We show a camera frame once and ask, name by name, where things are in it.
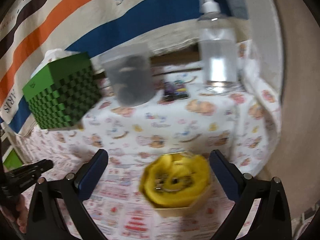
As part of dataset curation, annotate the clear spray bottle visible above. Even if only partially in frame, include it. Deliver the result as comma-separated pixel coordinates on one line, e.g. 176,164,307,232
197,0,239,95

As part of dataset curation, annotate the person's hand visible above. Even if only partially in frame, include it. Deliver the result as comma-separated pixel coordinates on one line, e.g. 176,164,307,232
0,194,28,234

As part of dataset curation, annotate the pink strawberry print cloth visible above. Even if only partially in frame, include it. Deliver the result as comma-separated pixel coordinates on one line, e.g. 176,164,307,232
15,127,263,240

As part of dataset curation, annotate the striped Paris blanket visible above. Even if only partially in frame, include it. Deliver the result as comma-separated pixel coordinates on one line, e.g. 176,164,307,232
1,0,200,135

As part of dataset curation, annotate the yellow cloth in box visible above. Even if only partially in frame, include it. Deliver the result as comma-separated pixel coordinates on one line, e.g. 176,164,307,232
139,153,212,209

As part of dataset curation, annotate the translucent plastic cup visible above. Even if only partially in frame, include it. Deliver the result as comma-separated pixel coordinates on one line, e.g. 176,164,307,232
99,43,156,107

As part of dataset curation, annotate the green black checkered box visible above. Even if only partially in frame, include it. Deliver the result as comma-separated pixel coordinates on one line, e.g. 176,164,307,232
23,53,101,129

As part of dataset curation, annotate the yellow octagonal jewelry box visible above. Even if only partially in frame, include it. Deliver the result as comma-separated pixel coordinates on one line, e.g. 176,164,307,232
139,151,213,218

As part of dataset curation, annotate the baby bear print sheet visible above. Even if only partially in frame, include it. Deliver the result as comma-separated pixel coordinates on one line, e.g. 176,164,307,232
32,39,283,178

